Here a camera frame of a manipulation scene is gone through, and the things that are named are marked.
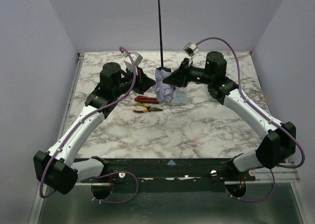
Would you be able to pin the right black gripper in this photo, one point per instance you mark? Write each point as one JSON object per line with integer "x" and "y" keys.
{"x": 184, "y": 72}

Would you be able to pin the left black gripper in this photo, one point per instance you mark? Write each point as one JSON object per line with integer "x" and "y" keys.
{"x": 140, "y": 80}

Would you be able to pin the clear plastic screw box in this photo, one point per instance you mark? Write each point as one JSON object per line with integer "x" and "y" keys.
{"x": 180, "y": 96}

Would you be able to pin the purple umbrella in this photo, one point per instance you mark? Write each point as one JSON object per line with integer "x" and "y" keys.
{"x": 164, "y": 92}

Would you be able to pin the yellow handled pliers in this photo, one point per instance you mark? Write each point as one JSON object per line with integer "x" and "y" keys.
{"x": 146, "y": 108}

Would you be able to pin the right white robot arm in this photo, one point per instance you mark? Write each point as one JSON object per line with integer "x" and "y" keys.
{"x": 275, "y": 146}

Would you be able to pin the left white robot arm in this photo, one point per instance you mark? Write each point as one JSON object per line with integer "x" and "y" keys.
{"x": 56, "y": 167}

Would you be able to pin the red black utility knife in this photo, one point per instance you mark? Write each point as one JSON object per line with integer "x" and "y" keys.
{"x": 144, "y": 99}

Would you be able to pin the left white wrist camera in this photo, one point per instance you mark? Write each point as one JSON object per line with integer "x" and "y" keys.
{"x": 137, "y": 58}

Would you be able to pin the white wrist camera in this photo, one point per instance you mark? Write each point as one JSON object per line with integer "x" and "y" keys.
{"x": 191, "y": 49}
{"x": 137, "y": 58}

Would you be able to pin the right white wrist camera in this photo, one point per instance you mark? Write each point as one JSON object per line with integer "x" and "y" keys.
{"x": 191, "y": 49}

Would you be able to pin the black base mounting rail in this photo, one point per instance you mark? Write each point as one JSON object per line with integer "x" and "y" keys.
{"x": 170, "y": 175}

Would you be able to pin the aluminium extrusion frame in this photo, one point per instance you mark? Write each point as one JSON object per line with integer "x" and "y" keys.
{"x": 260, "y": 175}

